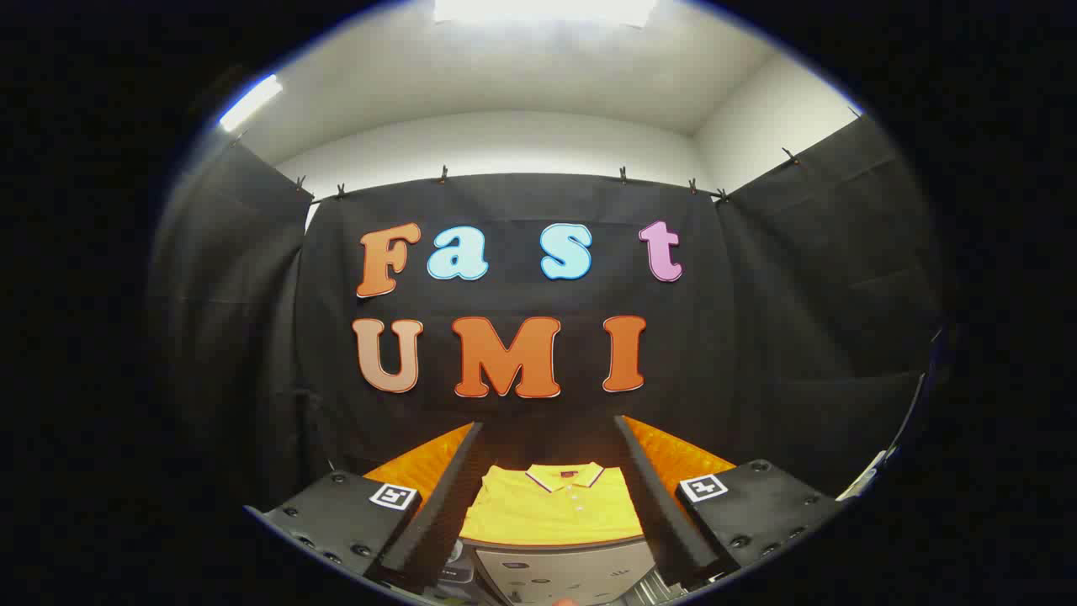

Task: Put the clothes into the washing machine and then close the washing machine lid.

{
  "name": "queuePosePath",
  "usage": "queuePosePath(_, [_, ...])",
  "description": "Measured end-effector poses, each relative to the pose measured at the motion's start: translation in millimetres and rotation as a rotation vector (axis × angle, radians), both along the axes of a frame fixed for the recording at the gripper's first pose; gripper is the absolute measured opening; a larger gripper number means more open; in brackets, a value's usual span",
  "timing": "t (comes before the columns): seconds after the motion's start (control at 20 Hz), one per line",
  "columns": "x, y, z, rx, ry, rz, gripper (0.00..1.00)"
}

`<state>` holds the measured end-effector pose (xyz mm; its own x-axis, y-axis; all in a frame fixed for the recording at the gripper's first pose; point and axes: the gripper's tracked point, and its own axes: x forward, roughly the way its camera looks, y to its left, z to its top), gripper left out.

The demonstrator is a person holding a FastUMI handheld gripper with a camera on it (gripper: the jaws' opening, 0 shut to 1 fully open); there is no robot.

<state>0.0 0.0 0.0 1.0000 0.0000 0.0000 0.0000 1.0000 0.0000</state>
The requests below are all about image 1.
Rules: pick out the long ceiling light strip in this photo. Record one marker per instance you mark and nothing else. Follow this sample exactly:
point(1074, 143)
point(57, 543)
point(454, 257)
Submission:
point(251, 103)

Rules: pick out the rectangular ceiling light panel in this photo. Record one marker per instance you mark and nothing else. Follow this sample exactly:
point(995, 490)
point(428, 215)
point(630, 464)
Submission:
point(547, 10)

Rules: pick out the row of black cloth clips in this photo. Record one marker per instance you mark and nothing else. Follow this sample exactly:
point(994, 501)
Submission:
point(443, 174)

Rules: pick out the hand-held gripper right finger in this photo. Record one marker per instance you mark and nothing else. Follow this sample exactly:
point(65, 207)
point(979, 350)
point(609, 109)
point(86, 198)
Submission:
point(665, 522)

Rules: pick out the yellow polo shirt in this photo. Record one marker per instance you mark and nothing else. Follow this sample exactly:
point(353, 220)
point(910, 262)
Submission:
point(547, 513)

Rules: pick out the black backdrop cloth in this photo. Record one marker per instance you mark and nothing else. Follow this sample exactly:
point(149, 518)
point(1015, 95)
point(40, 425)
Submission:
point(757, 337)

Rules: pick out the dark grey washing machine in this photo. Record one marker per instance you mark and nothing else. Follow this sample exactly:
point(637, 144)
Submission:
point(458, 576)

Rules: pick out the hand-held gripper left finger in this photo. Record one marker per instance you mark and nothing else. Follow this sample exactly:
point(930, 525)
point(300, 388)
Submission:
point(437, 522)

